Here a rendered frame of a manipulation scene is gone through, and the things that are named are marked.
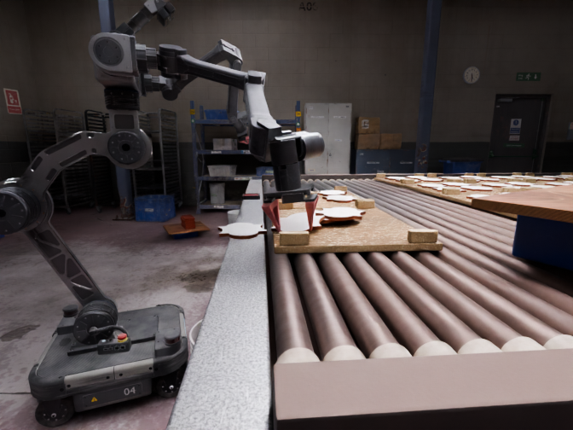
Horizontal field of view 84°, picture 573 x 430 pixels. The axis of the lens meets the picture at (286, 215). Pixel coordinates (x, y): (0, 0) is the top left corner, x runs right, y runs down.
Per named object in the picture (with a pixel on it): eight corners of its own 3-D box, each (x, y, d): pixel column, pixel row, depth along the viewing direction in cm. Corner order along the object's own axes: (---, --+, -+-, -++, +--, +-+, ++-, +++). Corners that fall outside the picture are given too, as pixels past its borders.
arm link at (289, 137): (262, 138, 68) (279, 136, 64) (286, 134, 72) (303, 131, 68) (268, 170, 70) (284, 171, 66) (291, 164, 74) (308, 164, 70)
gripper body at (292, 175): (272, 194, 76) (267, 163, 74) (315, 190, 73) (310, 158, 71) (263, 201, 70) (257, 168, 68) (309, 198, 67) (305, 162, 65)
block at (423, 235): (409, 244, 66) (411, 230, 65) (406, 241, 68) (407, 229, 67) (437, 243, 66) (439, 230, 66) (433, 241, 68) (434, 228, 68)
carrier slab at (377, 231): (274, 253, 65) (274, 246, 64) (270, 213, 105) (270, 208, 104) (442, 250, 67) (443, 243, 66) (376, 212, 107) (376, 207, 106)
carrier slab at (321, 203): (272, 212, 106) (272, 207, 106) (272, 194, 146) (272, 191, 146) (377, 212, 108) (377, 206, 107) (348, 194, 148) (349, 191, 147)
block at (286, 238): (280, 246, 64) (280, 233, 64) (279, 243, 66) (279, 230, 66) (309, 246, 65) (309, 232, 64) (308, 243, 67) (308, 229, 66)
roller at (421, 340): (435, 421, 30) (440, 375, 30) (284, 186, 221) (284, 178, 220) (483, 417, 31) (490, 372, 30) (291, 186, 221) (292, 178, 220)
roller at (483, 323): (533, 414, 31) (541, 369, 30) (298, 186, 222) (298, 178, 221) (580, 410, 32) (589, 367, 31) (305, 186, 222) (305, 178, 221)
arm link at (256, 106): (242, 103, 107) (245, 69, 101) (259, 106, 108) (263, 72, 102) (249, 164, 73) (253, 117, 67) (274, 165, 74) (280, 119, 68)
